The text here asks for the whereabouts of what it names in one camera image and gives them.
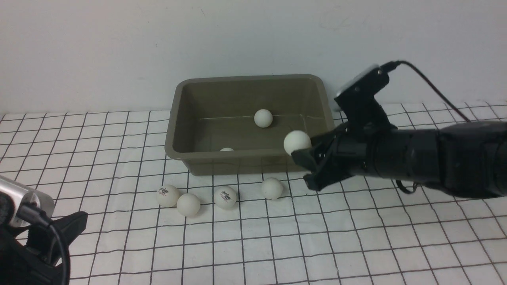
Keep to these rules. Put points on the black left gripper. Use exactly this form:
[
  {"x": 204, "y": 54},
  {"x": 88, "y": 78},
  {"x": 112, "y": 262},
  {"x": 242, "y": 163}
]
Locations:
[{"x": 33, "y": 256}]

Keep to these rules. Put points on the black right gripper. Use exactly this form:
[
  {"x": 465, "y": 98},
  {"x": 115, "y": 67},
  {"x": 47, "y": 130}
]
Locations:
[{"x": 338, "y": 155}]

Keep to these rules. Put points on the white logo ball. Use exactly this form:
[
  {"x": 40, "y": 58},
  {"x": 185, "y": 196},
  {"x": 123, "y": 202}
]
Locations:
[
  {"x": 167, "y": 196},
  {"x": 225, "y": 197}
]

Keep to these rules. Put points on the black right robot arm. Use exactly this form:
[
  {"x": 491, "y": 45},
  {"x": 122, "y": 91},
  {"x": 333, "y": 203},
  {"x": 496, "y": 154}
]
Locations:
[{"x": 466, "y": 160}]

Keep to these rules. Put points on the olive green plastic bin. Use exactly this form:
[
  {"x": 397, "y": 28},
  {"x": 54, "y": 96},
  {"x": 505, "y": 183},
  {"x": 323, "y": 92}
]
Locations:
[{"x": 212, "y": 128}]

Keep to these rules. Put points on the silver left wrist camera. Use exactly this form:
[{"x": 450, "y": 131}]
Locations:
[{"x": 20, "y": 194}]

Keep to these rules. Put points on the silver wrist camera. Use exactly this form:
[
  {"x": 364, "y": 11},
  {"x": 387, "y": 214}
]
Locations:
[
  {"x": 357, "y": 100},
  {"x": 20, "y": 194}
]

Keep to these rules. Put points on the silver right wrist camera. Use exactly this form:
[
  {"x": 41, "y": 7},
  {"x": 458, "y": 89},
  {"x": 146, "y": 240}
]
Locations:
[{"x": 357, "y": 100}]

